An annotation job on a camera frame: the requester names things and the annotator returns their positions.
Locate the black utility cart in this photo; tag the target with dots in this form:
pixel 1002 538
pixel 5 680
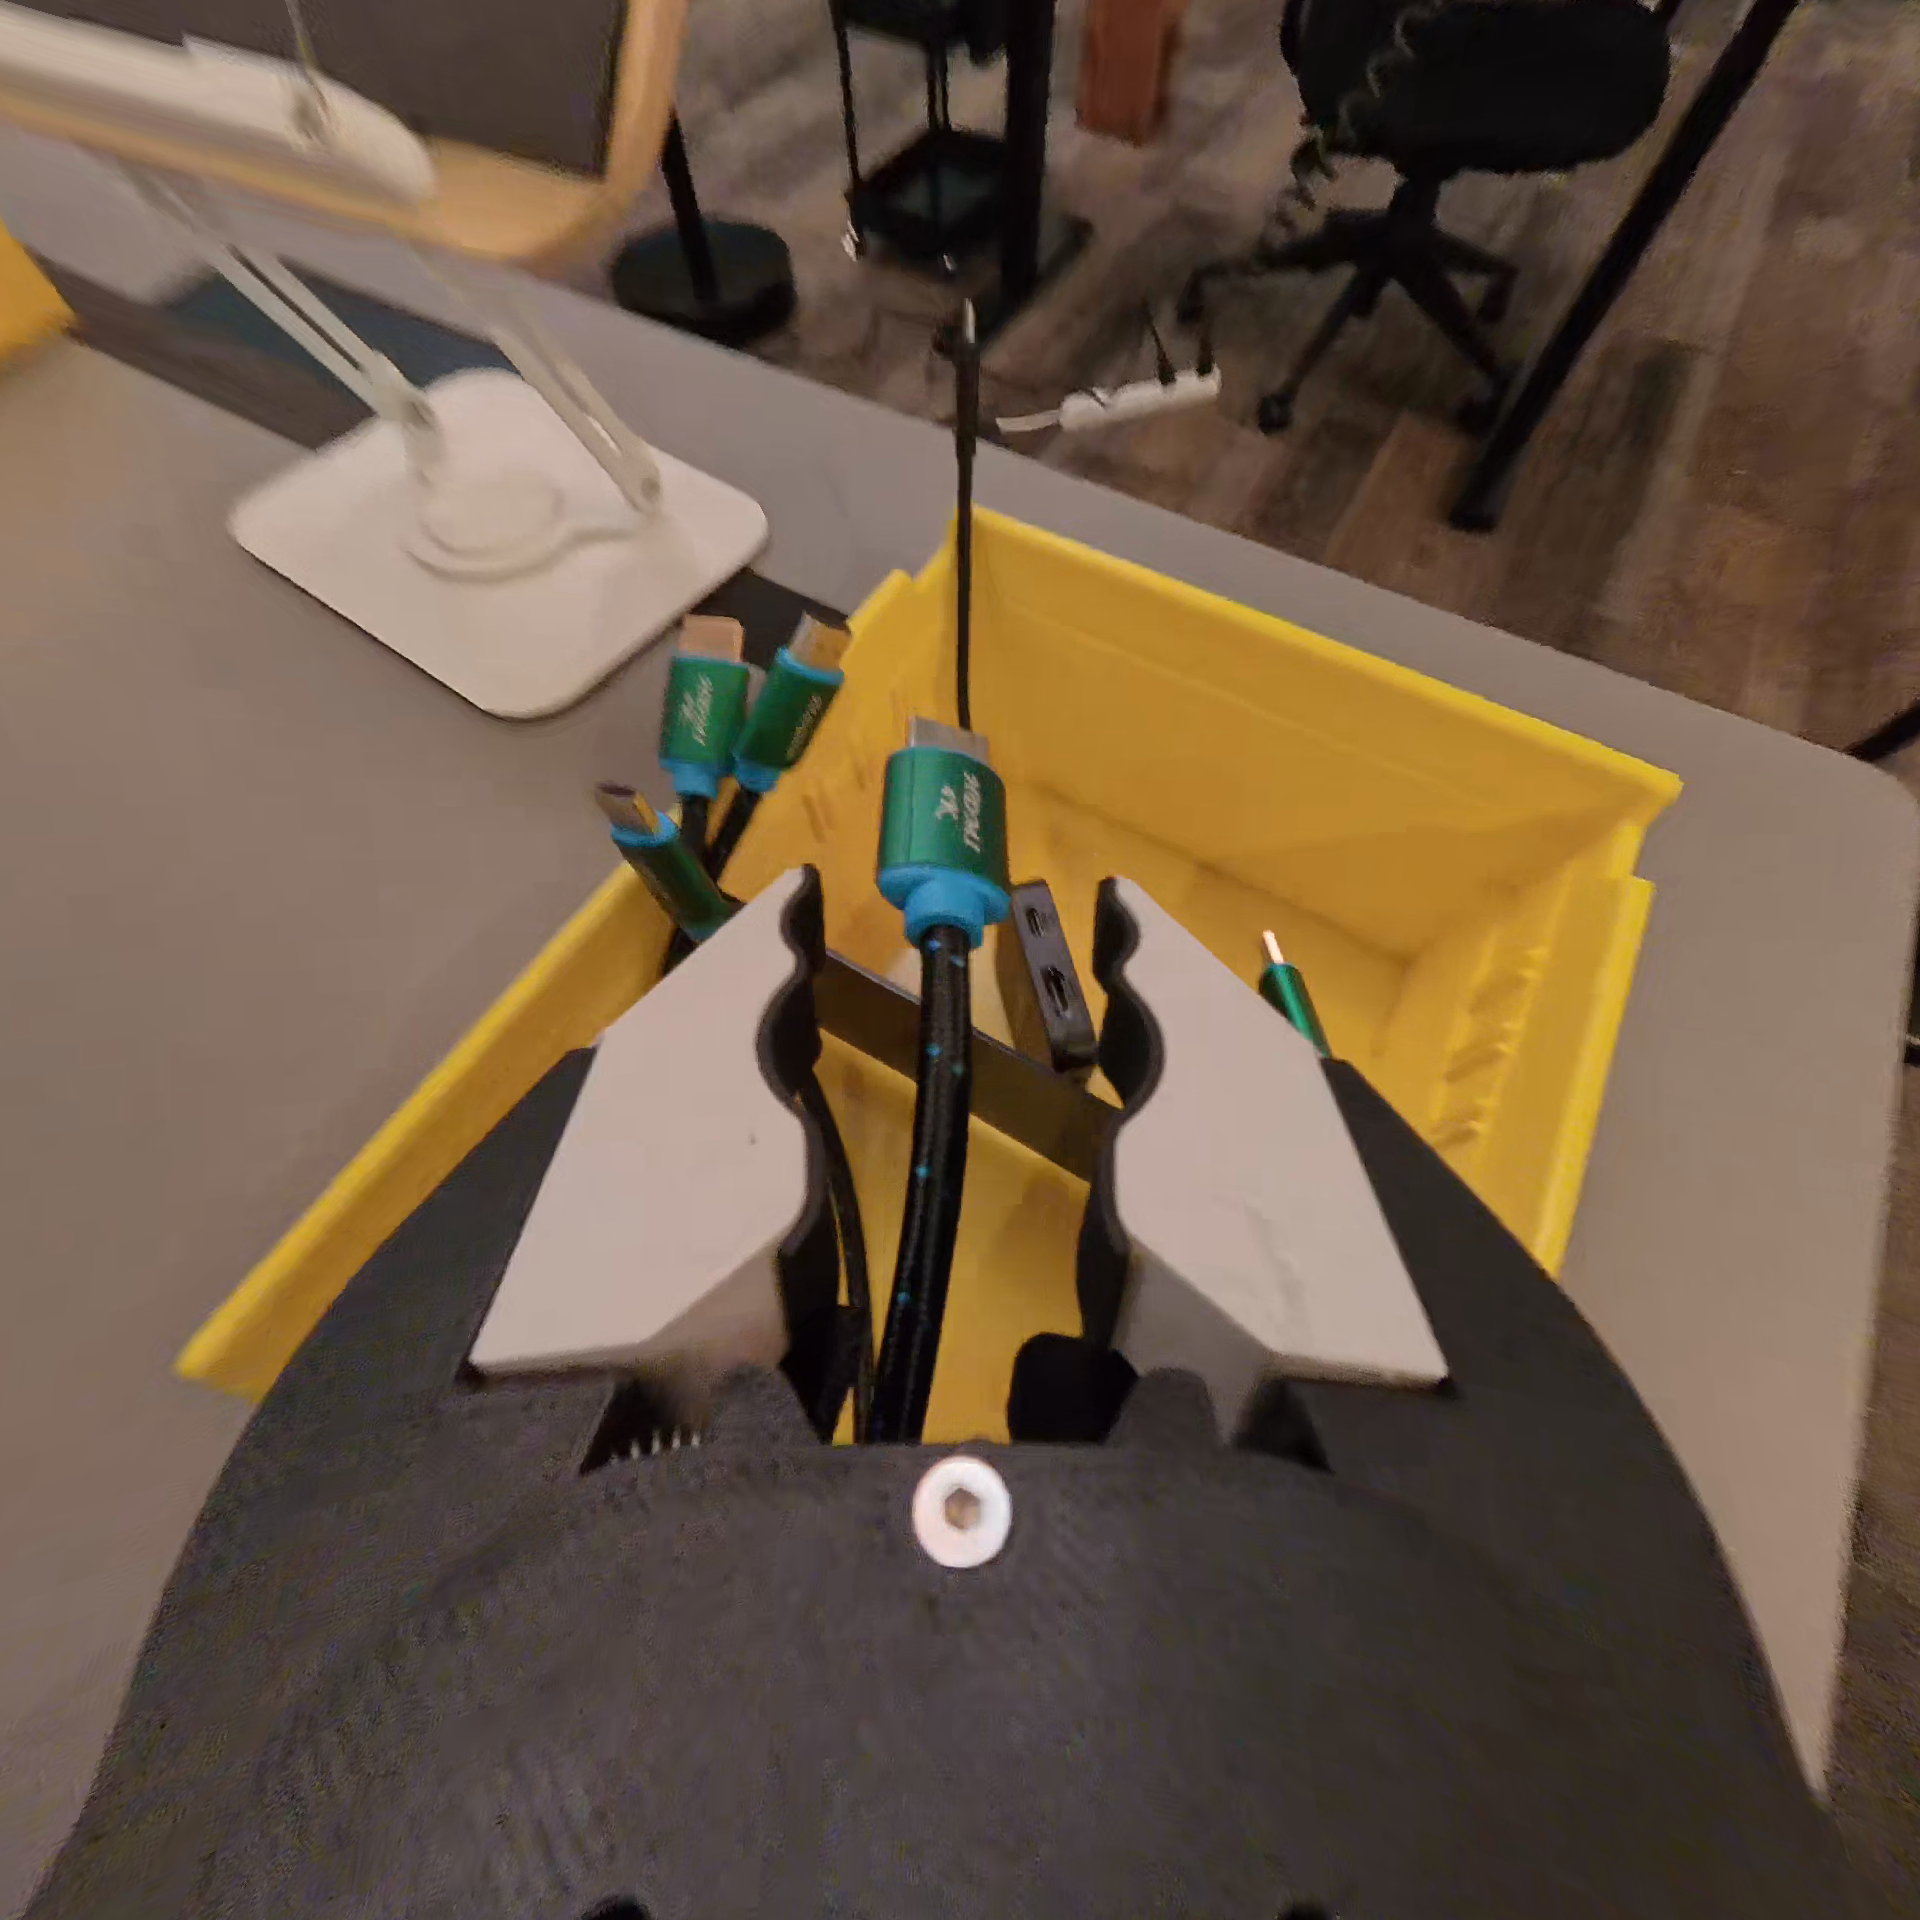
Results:
pixel 961 194

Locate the black desk frame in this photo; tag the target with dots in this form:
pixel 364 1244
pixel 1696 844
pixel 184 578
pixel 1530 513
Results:
pixel 1621 269

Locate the black round-base floor stand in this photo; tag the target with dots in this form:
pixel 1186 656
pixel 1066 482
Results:
pixel 704 276

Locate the white power strip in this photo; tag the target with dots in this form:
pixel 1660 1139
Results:
pixel 1141 397

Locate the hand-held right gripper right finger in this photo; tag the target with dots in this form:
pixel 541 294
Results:
pixel 1260 1201

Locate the white metal board stand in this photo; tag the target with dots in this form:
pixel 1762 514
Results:
pixel 524 598

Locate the brown wooden pillar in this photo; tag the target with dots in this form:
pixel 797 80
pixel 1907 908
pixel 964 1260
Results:
pixel 1125 67

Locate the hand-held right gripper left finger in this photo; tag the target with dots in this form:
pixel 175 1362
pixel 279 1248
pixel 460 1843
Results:
pixel 660 1170

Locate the black bin divider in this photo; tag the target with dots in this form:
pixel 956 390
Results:
pixel 1042 1106

